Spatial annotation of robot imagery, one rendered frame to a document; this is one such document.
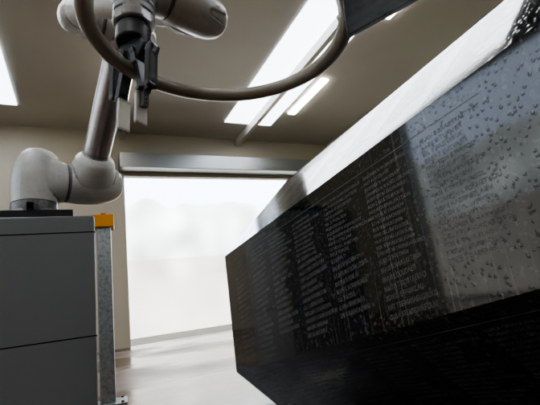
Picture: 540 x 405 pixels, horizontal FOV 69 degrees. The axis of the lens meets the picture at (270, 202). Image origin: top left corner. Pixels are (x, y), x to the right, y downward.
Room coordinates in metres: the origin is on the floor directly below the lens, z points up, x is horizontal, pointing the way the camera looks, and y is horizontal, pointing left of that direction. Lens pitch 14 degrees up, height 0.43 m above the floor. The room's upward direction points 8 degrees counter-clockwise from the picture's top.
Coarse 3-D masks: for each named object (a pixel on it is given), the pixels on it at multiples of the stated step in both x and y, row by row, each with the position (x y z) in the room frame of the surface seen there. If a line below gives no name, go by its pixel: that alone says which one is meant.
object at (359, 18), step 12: (348, 0) 0.54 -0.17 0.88; (360, 0) 0.55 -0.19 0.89; (372, 0) 0.56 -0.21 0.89; (384, 0) 0.57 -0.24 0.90; (396, 0) 0.58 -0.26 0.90; (408, 0) 0.59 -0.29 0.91; (348, 12) 0.57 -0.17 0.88; (360, 12) 0.58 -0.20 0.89; (372, 12) 0.59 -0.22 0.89; (384, 12) 0.60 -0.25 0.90; (396, 12) 0.61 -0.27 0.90; (348, 24) 0.60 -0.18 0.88; (360, 24) 0.61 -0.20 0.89; (372, 24) 0.62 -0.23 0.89; (348, 36) 0.63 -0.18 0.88
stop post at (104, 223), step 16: (96, 224) 2.30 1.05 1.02; (112, 224) 2.33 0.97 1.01; (96, 240) 2.32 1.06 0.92; (112, 304) 2.34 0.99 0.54; (112, 320) 2.34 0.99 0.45; (112, 336) 2.34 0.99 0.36; (112, 352) 2.34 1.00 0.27; (112, 368) 2.34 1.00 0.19; (112, 384) 2.34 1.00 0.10; (112, 400) 2.34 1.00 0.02
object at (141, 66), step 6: (132, 48) 0.71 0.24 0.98; (132, 54) 0.71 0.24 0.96; (132, 60) 0.71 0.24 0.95; (138, 60) 0.71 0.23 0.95; (138, 66) 0.71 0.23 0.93; (144, 66) 0.73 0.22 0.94; (138, 72) 0.71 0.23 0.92; (144, 72) 0.72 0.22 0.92; (138, 78) 0.71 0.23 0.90; (138, 84) 0.71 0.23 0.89; (138, 90) 0.71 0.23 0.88
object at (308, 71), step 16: (80, 0) 0.51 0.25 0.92; (336, 0) 0.55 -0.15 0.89; (80, 16) 0.54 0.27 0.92; (96, 32) 0.59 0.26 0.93; (336, 32) 0.64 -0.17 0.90; (96, 48) 0.63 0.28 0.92; (112, 48) 0.65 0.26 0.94; (336, 48) 0.67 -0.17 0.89; (112, 64) 0.68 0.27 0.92; (128, 64) 0.70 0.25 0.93; (320, 64) 0.73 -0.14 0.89; (160, 80) 0.77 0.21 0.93; (288, 80) 0.80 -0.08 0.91; (304, 80) 0.78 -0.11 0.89; (192, 96) 0.83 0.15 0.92; (208, 96) 0.84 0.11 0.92; (224, 96) 0.84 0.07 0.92; (240, 96) 0.85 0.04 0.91; (256, 96) 0.85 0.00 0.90
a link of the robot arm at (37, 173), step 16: (16, 160) 1.34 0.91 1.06; (32, 160) 1.33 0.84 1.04; (48, 160) 1.37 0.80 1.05; (16, 176) 1.32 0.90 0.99; (32, 176) 1.33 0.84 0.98; (48, 176) 1.36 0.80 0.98; (64, 176) 1.40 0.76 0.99; (16, 192) 1.32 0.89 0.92; (32, 192) 1.33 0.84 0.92; (48, 192) 1.37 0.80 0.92; (64, 192) 1.42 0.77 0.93
